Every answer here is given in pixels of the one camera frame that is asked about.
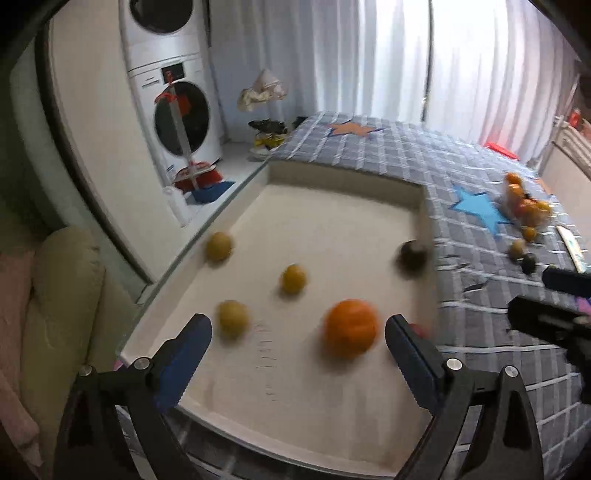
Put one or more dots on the white sliding door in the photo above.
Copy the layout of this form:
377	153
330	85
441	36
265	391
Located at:
101	147

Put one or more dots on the black smartphone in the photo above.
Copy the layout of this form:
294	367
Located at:
572	247

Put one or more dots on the shallow white tray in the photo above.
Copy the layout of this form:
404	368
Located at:
323	230

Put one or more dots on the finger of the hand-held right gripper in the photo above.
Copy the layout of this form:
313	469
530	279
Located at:
535	314
565	281

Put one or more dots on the white tumble dryer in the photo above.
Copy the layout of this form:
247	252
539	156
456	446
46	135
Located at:
161	46

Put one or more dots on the white laundry rack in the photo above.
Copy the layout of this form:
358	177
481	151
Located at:
570	147

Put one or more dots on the yellow white sneaker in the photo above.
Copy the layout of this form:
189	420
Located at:
270	143

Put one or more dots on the blue dustpan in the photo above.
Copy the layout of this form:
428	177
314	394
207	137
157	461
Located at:
210	193

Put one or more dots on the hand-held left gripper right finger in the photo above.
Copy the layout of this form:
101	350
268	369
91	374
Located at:
413	364

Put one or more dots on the small red container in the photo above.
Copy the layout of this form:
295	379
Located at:
575	117

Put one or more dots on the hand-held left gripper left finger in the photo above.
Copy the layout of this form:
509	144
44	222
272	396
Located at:
184	364

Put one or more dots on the red plastic basin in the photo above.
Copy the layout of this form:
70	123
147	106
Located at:
502	150

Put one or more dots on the clear glass bowl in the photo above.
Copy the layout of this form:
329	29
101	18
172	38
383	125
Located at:
508	210

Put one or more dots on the white sheer curtain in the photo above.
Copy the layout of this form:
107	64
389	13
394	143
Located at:
323	55
498	69

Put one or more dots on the beige sofa cushion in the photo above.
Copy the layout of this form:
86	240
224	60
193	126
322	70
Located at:
60	323

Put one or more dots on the large orange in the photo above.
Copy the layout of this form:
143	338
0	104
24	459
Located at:
351	327

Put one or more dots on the white washing machine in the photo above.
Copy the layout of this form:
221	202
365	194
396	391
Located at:
203	134

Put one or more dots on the heap of small mixed produce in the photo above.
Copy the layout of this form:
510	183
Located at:
526	205

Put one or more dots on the black boot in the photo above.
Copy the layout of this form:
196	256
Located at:
300	122

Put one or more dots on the red tomato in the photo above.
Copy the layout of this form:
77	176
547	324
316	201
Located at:
420	329

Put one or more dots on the white plastic bottle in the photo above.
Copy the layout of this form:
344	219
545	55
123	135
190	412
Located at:
178	207

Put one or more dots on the black shoe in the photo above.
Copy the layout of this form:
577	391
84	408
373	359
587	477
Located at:
268	125

